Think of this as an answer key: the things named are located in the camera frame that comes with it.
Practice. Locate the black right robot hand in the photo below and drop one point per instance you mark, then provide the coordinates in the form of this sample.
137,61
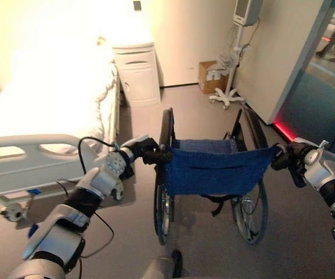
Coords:
289,158

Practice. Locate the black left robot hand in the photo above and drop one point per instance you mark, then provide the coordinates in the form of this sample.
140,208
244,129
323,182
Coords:
144,146

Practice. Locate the blue fabric wheelchair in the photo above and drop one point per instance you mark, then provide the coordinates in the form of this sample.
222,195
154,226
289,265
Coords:
210,171

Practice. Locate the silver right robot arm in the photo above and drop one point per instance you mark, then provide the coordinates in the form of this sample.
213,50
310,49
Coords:
331,180

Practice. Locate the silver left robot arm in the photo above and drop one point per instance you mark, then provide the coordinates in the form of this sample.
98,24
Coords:
77,209

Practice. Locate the white bed blanket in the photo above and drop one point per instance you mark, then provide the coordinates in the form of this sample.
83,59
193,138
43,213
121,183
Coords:
104,96

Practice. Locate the white hospital bed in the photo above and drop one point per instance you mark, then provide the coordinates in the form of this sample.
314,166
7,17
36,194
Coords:
45,122

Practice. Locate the white bedside cabinet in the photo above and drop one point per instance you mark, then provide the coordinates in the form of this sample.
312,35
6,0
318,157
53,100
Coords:
138,72

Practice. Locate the glass sliding door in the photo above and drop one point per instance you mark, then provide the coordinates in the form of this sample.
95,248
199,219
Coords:
318,72

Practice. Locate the cardboard box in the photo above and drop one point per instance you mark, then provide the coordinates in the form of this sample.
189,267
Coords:
212,77

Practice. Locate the white rolling monitor stand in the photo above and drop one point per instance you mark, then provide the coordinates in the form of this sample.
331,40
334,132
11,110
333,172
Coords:
229,72

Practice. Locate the silver robot leg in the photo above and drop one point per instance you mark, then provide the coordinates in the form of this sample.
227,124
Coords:
164,266

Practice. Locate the patient monitor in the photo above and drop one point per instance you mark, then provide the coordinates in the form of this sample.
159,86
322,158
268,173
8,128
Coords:
246,11

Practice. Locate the black wall switch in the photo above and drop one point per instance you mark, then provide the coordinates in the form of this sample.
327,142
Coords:
137,5

